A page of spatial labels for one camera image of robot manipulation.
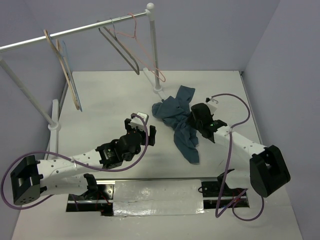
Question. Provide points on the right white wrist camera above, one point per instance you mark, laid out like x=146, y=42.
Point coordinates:
x=212, y=104

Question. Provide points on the grey plastic hanger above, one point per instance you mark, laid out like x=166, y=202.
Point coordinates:
x=122, y=50

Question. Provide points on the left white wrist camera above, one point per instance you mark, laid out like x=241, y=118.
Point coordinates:
x=139, y=118

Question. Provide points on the pink wire hanger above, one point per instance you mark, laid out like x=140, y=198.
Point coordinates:
x=159, y=76

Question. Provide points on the wooden hanger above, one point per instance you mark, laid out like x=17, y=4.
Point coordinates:
x=65, y=70

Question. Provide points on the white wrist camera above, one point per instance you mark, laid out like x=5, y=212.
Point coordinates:
x=139, y=118
x=212, y=104

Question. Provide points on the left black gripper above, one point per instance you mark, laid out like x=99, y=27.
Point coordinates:
x=128, y=127

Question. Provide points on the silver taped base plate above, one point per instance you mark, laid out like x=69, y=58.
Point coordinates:
x=143, y=198

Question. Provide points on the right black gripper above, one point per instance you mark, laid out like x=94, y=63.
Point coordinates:
x=191, y=121

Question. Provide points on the blue t shirt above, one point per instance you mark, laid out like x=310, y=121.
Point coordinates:
x=174, y=112

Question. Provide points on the white clothes rack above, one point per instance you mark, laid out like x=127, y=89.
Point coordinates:
x=61, y=53

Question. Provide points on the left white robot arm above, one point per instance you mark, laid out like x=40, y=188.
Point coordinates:
x=32, y=178

